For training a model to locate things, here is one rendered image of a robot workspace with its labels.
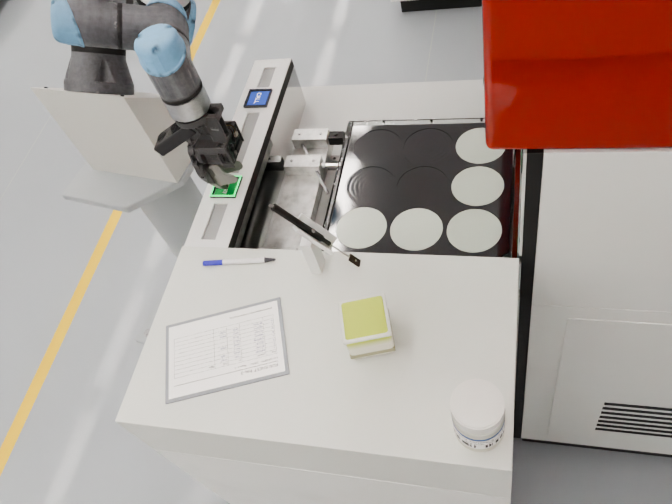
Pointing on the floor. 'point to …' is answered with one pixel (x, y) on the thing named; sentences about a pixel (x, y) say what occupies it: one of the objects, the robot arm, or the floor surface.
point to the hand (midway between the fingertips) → (221, 183)
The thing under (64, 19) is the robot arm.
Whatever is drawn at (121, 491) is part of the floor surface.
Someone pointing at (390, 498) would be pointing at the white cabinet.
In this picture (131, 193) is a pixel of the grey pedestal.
